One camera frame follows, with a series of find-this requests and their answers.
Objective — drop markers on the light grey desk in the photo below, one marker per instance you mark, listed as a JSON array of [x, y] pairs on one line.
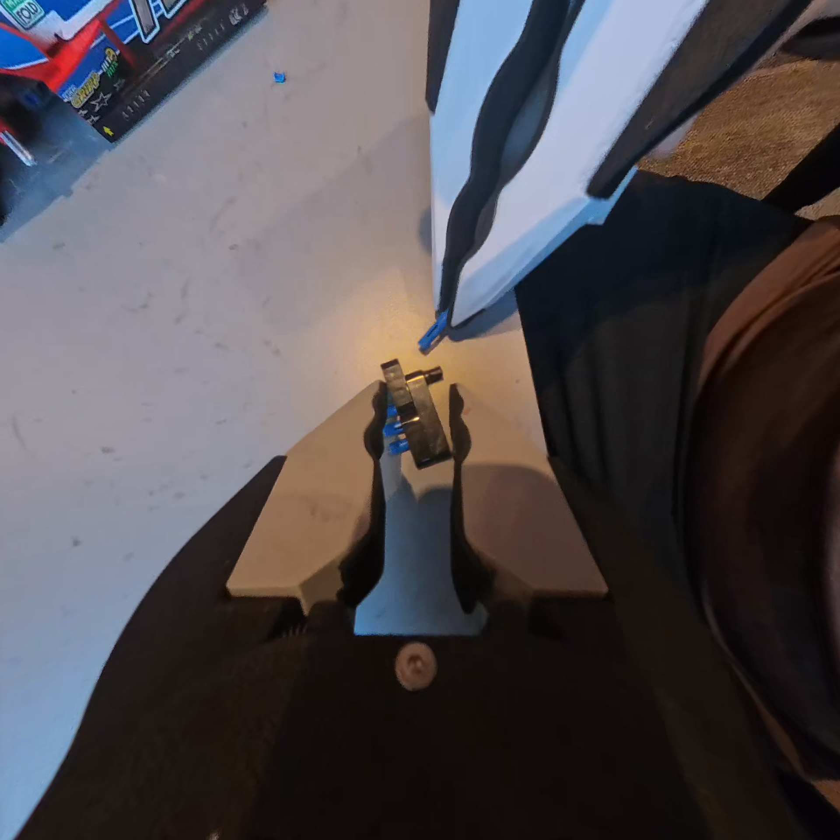
[[197, 295]]

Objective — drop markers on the person's brown shirt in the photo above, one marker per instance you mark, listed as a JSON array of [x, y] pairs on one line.
[[774, 459]]

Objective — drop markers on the black beam assembly blue pins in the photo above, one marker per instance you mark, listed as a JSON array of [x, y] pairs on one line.
[[420, 420]]

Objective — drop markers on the red toy brick car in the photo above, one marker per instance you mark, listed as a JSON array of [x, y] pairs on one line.
[[98, 52]]

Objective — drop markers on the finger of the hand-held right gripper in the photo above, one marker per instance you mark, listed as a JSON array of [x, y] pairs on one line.
[[459, 98], [590, 98]]

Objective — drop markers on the blue axle pin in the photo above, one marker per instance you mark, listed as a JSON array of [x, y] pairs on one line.
[[434, 331]]

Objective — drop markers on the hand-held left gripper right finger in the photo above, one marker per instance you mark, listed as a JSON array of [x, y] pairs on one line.
[[525, 525]]

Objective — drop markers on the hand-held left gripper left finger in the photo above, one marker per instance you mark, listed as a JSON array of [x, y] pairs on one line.
[[315, 525]]

